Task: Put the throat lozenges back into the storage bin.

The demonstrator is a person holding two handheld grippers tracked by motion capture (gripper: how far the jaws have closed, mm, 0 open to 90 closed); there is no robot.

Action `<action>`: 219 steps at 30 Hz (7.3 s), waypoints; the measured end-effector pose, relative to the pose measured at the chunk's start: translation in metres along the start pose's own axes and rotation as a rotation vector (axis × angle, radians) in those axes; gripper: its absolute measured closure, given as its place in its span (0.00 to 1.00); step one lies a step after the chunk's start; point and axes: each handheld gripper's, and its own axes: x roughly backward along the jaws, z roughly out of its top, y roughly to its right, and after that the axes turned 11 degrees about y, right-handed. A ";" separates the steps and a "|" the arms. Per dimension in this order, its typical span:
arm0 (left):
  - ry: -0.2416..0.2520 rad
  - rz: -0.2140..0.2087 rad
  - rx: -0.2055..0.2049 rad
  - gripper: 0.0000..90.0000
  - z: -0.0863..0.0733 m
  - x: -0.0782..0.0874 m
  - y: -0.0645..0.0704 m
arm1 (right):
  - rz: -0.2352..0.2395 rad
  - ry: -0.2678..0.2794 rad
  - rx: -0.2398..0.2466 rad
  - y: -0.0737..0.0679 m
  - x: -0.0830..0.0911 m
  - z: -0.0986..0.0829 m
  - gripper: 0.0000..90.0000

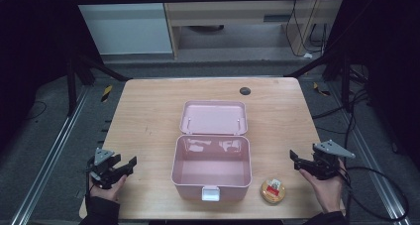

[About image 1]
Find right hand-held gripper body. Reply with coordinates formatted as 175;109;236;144
311;139;357;181

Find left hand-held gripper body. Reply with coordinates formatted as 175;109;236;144
86;147;123;190

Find pink plastic storage box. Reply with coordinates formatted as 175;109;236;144
170;99;254;202

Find person's left hand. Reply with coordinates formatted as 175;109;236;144
88;174;129;203

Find person's right hand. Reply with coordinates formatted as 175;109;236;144
298;159;347;215

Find yellow black tape strip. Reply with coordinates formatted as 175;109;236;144
312;81;332;97
100;84;114;103

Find black metal stand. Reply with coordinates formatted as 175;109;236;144
284;48;354;113
64;52;132;118

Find dark curtain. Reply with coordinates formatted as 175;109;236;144
325;0;420;173
0;0;104;157

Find white cabinet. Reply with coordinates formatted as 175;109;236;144
68;0;174;56

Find light wooden desk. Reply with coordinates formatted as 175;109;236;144
159;0;345;59

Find aluminium floor rail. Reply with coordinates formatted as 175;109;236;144
9;85;91;225
329;81;414;225

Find black floor cables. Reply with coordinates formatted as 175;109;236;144
311;64;374;154

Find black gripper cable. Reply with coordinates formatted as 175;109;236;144
338;159;411;222

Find thin black floor cable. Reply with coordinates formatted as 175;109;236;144
25;100;48;121

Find black hanging cables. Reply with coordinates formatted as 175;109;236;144
284;0;329;59

